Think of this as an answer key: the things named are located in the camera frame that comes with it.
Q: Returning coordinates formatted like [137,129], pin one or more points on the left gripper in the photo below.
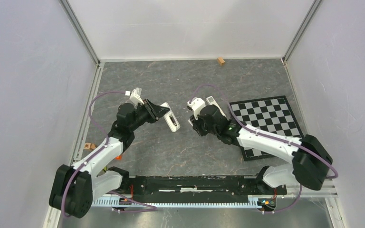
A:
[154,111]

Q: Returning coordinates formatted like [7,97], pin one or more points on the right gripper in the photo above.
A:
[196,125]

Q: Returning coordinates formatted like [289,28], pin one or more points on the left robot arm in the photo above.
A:
[77,186]

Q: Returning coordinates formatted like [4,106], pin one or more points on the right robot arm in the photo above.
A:
[307,161]

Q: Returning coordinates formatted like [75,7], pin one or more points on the small wooden block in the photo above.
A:
[221,61]

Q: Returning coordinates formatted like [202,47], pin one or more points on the black white chessboard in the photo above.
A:
[272,114]

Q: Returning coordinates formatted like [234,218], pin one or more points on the wooden letter block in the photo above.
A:
[87,146]

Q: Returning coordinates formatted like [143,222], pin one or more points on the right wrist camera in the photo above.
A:
[196,105]

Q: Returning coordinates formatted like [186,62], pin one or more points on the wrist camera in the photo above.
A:
[196,105]
[135,96]

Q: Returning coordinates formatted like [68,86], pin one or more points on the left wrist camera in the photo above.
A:
[135,96]

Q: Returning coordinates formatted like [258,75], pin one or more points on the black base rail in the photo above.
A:
[196,189]

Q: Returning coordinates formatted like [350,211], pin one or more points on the slotted cable duct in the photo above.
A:
[115,201]

